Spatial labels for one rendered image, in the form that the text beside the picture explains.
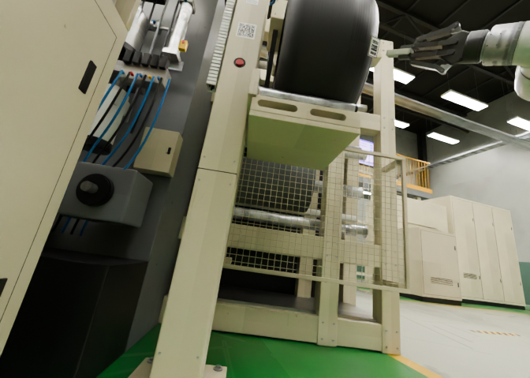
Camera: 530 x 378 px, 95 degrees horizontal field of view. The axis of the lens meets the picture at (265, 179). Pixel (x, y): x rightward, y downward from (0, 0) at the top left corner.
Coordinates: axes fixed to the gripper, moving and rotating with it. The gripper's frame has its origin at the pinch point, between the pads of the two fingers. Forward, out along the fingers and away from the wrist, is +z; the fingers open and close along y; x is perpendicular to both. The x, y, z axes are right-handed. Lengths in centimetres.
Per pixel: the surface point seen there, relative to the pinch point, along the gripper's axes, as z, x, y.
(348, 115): 7.6, -7.5, 20.4
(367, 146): 179, 411, 39
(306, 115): 16.0, -18.7, 22.8
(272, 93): 28.1, -23.3, 17.3
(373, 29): 9.7, -0.9, -7.5
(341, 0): 18.3, -9.2, -14.2
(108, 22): 40, -68, 10
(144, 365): 27, -60, 104
